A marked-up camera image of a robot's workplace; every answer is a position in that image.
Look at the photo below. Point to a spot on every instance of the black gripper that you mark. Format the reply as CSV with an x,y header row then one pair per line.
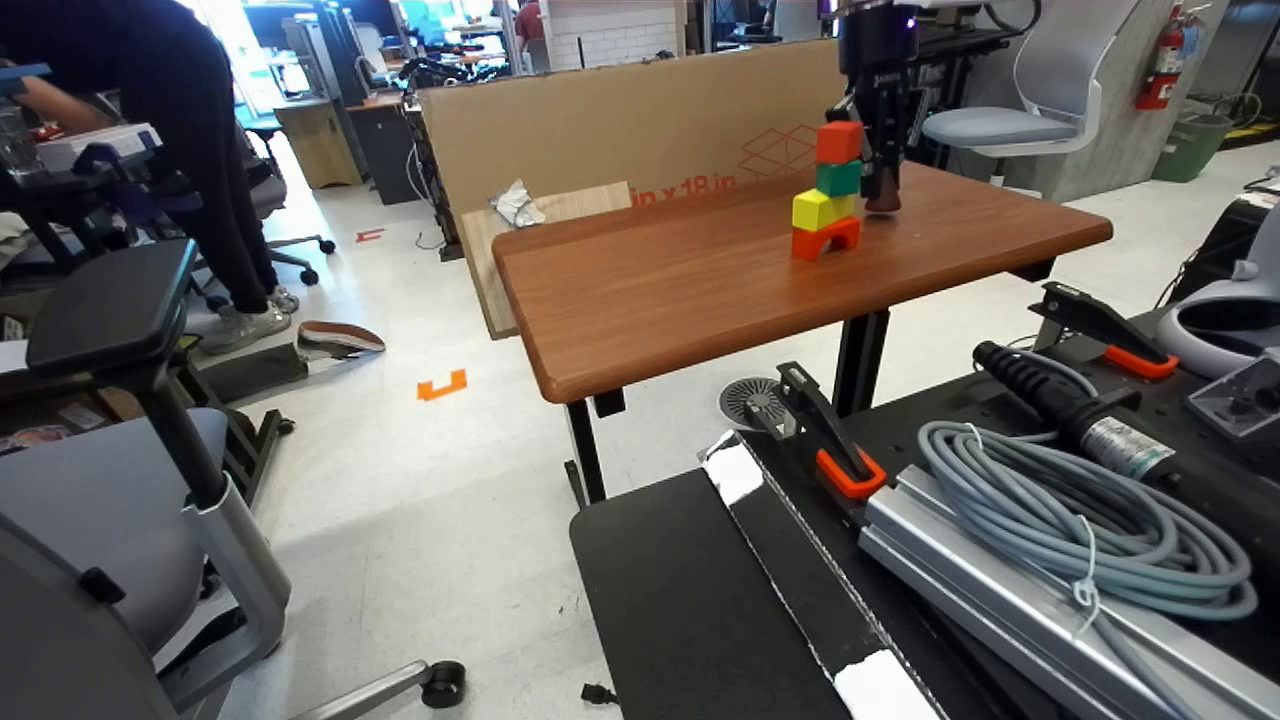
x,y
881,45

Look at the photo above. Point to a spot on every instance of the bare person forearm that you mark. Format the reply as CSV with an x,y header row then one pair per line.
x,y
58,107

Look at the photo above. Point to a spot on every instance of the orange cube block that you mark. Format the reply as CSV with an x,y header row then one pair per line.
x,y
842,140

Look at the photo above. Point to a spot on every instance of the green block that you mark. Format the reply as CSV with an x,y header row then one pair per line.
x,y
839,176

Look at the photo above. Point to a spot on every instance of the yellow block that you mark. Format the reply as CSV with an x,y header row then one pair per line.
x,y
808,209

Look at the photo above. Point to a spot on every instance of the white grey office chair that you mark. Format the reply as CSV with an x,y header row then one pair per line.
x,y
1014,123

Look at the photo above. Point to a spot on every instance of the orange arch block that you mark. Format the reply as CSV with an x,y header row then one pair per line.
x,y
808,246

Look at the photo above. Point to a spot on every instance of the large cardboard box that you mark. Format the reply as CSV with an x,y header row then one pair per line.
x,y
624,124

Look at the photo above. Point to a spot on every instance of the red fire extinguisher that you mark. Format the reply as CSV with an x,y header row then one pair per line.
x,y
1162,61

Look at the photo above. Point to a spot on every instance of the green bin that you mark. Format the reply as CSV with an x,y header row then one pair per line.
x,y
1191,149

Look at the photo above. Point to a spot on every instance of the crumpled white paper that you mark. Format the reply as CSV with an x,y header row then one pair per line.
x,y
513,206

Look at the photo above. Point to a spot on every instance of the white grey machine housing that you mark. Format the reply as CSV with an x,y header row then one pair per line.
x,y
1234,305

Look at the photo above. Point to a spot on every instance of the grey button box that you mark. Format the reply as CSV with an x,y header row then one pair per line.
x,y
1243,396

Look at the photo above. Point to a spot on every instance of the aluminium extrusion bar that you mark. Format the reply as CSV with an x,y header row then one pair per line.
x,y
1014,601

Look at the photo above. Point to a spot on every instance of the black robot platform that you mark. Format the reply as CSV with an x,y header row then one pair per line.
x,y
694,601

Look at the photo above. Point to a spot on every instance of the brown shoe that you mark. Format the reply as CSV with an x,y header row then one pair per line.
x,y
343,339

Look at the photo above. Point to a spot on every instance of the person in dark clothes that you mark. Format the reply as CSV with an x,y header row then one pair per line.
x,y
200,146

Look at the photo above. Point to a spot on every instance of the grey office chair black armrest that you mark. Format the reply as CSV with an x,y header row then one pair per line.
x,y
104,535

